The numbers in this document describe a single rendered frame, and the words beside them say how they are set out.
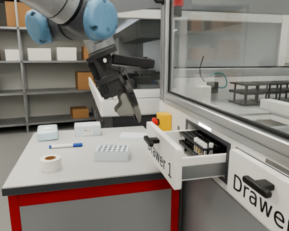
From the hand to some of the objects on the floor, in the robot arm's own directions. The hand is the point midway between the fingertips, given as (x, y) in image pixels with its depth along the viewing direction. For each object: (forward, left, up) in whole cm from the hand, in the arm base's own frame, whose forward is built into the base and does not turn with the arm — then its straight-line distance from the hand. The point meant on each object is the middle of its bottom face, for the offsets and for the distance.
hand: (138, 115), depth 75 cm
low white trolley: (+15, +37, -99) cm, 106 cm away
